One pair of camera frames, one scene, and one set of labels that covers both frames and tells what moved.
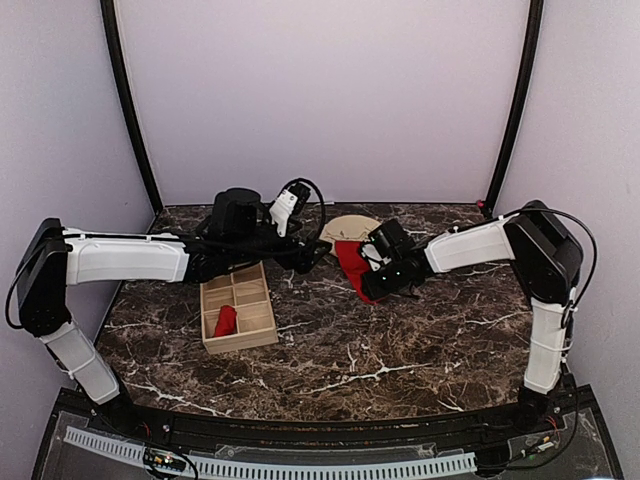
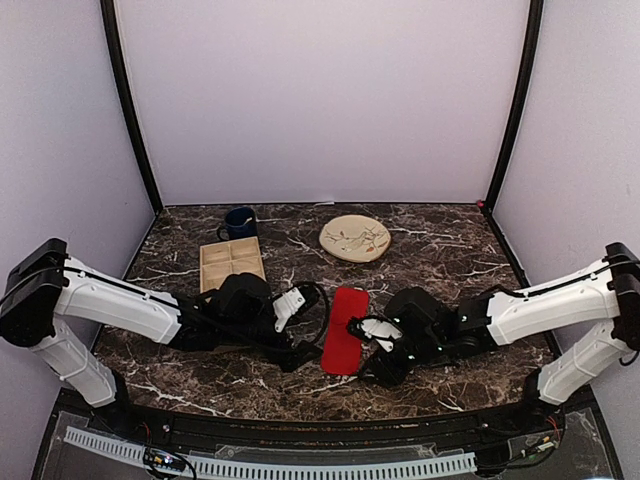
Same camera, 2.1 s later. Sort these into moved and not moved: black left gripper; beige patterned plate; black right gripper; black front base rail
Moved: black right gripper; black left gripper
Not moved: beige patterned plate; black front base rail
